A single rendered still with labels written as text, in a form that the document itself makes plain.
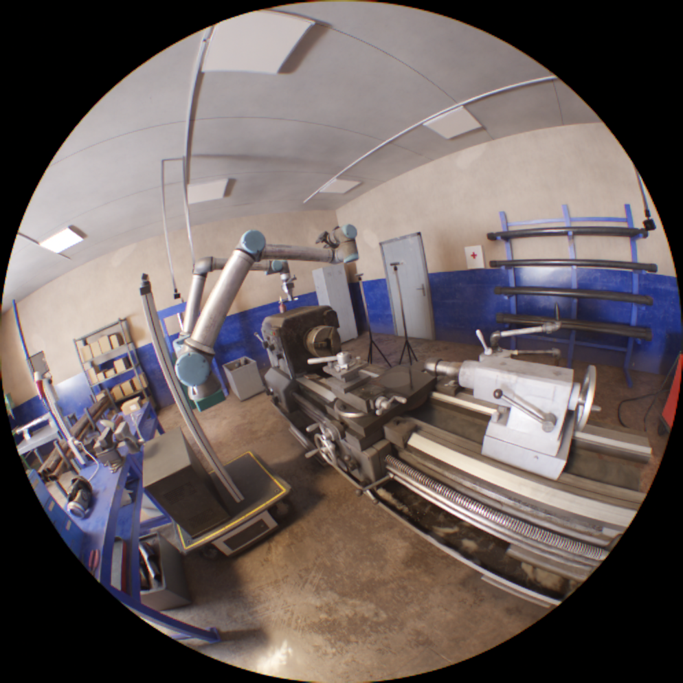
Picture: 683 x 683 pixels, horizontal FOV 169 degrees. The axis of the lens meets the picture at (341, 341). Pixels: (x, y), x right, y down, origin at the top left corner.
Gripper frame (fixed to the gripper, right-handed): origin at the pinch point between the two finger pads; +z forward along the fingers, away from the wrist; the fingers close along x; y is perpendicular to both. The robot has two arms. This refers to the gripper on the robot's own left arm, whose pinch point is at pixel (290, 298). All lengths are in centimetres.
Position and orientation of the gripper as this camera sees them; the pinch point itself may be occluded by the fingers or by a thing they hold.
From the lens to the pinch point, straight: 202.3
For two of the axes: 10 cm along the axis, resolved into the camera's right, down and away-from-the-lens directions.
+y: -9.2, 0.9, 3.8
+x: -3.4, 3.2, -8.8
